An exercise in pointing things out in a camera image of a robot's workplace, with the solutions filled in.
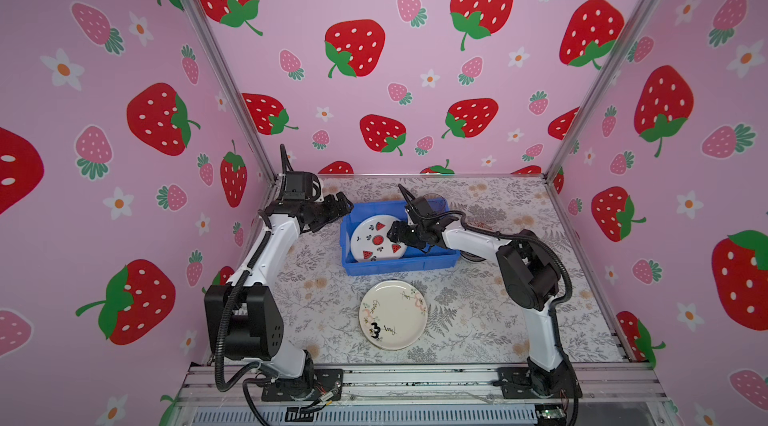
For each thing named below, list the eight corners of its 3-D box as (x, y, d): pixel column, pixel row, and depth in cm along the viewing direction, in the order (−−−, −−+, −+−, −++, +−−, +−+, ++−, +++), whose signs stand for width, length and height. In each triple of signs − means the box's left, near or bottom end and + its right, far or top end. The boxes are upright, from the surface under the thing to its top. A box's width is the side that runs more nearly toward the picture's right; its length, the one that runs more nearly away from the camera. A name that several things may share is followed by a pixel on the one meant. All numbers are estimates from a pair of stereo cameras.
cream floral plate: (357, 349, 81) (356, 346, 79) (362, 284, 94) (361, 280, 91) (428, 349, 81) (429, 346, 79) (424, 284, 94) (424, 280, 91)
